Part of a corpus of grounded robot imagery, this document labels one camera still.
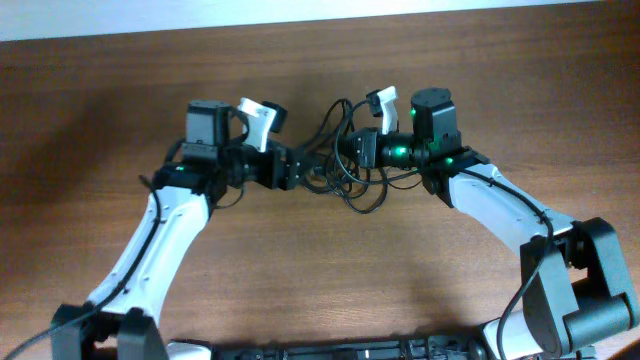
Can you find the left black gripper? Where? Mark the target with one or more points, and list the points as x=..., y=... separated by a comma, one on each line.
x=286, y=179

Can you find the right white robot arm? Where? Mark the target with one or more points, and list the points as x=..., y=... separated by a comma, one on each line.
x=575, y=289

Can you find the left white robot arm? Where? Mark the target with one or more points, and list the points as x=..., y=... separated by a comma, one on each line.
x=224, y=147

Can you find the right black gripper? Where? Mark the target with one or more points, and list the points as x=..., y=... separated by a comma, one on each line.
x=373, y=156

